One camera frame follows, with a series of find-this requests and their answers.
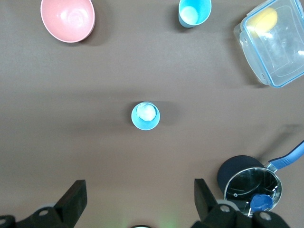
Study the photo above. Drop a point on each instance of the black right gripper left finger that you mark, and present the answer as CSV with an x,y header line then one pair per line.
x,y
71,206

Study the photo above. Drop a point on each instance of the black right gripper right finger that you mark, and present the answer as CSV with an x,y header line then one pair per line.
x,y
209,213

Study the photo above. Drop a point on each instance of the blue plastic cup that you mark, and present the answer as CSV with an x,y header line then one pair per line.
x,y
190,14
146,116

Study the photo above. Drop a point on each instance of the blue object inside saucepan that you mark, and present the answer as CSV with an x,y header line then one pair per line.
x,y
261,202

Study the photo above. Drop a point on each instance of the clear plastic food container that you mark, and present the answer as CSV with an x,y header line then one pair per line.
x,y
273,47

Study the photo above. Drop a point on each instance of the pink bowl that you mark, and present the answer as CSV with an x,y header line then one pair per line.
x,y
67,19

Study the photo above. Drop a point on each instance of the yellow round food piece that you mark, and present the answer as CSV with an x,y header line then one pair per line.
x,y
263,20

